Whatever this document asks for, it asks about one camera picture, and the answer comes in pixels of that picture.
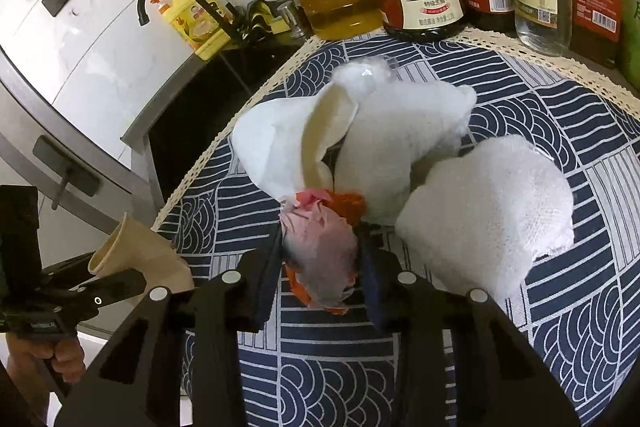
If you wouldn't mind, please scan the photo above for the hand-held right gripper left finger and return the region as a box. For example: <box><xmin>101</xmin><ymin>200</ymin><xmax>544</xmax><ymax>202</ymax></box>
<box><xmin>52</xmin><ymin>224</ymin><xmax>288</xmax><ymax>427</ymax></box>

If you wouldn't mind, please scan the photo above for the small white tissue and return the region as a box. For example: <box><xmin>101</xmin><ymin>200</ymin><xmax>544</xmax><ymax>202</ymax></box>
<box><xmin>331</xmin><ymin>56</ymin><xmax>392</xmax><ymax>88</ymax></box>

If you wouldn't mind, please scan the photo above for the black kitchen sink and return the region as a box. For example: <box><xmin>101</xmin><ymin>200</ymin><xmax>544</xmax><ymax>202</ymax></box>
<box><xmin>122</xmin><ymin>39</ymin><xmax>306</xmax><ymax>202</ymax></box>

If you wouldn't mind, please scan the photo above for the green oil bottle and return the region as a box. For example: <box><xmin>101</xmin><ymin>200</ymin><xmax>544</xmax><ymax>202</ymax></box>
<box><xmin>617</xmin><ymin>0</ymin><xmax>640</xmax><ymax>80</ymax></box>

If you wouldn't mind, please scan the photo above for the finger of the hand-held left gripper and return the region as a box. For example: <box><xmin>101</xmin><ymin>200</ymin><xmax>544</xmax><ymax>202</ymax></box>
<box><xmin>50</xmin><ymin>269</ymin><xmax>151</xmax><ymax>325</ymax></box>
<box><xmin>40</xmin><ymin>254</ymin><xmax>101</xmax><ymax>290</ymax></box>

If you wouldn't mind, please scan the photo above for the yellow dish soap bottle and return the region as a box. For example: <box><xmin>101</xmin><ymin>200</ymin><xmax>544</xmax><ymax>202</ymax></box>
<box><xmin>152</xmin><ymin>0</ymin><xmax>221</xmax><ymax>52</ymax></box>
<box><xmin>172</xmin><ymin>0</ymin><xmax>232</xmax><ymax>61</ymax></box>

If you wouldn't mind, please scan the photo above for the crushed brown paper cup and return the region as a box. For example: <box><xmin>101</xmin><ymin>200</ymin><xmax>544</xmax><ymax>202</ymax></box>
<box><xmin>87</xmin><ymin>213</ymin><xmax>195</xmax><ymax>294</ymax></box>

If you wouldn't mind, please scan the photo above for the blue patterned tablecloth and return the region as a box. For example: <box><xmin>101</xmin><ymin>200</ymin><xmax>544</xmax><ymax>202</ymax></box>
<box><xmin>150</xmin><ymin>27</ymin><xmax>640</xmax><ymax>427</ymax></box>

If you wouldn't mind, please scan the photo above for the pink wrapper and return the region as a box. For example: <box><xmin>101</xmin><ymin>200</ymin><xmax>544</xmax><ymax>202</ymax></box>
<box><xmin>278</xmin><ymin>188</ymin><xmax>368</xmax><ymax>314</ymax></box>

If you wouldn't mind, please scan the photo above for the black yellow dish cloth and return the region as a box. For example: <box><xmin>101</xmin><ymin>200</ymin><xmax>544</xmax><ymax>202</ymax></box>
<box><xmin>235</xmin><ymin>0</ymin><xmax>273</xmax><ymax>40</ymax></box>

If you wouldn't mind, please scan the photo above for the black faucet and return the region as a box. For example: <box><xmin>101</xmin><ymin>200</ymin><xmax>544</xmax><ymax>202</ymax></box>
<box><xmin>137</xmin><ymin>0</ymin><xmax>238</xmax><ymax>42</ymax></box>

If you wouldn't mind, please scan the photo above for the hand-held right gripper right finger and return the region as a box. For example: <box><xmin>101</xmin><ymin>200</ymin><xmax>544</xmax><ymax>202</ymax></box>
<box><xmin>355</xmin><ymin>224</ymin><xmax>583</xmax><ymax>427</ymax></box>

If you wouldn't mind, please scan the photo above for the person's left hand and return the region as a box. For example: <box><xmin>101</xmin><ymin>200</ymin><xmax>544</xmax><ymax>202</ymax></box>
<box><xmin>7</xmin><ymin>334</ymin><xmax>87</xmax><ymax>390</ymax></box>

